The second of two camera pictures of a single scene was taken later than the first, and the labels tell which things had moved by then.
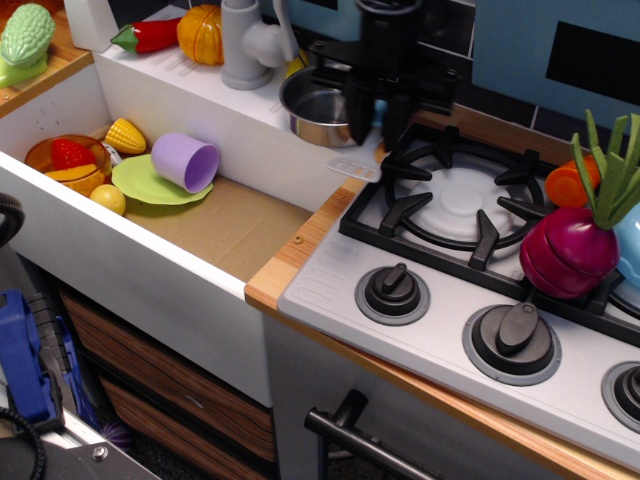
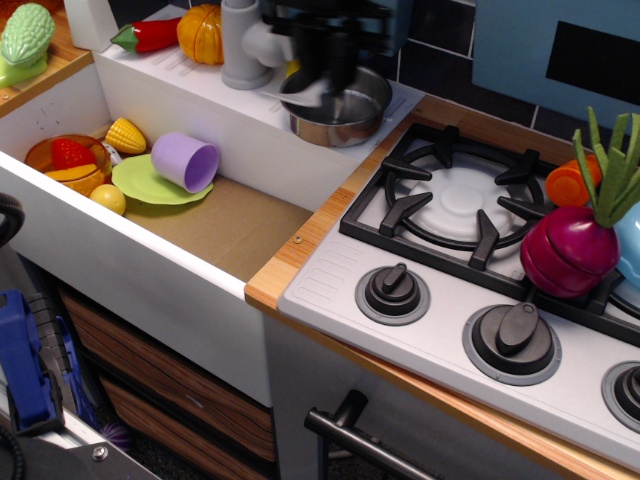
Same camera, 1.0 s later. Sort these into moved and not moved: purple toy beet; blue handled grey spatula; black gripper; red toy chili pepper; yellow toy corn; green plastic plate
Moved: blue handled grey spatula; black gripper
Not moved: red toy chili pepper; yellow toy corn; green plastic plate; purple toy beet
